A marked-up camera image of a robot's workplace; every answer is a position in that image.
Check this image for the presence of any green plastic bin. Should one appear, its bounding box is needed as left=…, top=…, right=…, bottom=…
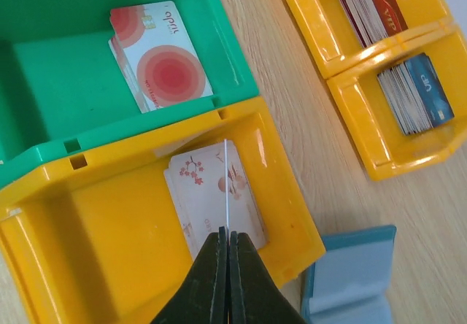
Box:
left=1, top=0, right=259, bottom=186

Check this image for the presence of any blue card in rear bin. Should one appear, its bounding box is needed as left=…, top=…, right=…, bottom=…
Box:
left=377, top=53, right=455, bottom=135

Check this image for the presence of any orange front plastic bin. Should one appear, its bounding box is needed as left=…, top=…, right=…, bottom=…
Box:
left=1, top=97, right=325, bottom=323

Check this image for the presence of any white card with grey stripe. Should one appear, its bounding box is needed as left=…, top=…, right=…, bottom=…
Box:
left=223, top=139, right=230, bottom=246

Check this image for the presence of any white patterned card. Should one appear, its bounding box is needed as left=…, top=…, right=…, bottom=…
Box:
left=163, top=140, right=268, bottom=258

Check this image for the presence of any red card in rear bin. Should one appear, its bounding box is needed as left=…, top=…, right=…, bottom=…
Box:
left=339, top=0, right=408, bottom=48

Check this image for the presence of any blue leather card holder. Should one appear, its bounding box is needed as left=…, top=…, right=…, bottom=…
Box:
left=301, top=225, right=397, bottom=323

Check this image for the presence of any orange rear triple bin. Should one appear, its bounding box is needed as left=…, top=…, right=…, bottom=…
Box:
left=285, top=0, right=466, bottom=180

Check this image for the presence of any white red circle card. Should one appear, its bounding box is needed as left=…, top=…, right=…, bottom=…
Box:
left=109, top=1, right=213, bottom=113

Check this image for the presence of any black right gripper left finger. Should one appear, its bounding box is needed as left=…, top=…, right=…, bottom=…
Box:
left=152, top=227, right=228, bottom=323

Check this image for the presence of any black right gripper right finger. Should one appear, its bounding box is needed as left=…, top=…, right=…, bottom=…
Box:
left=228, top=231, right=305, bottom=323

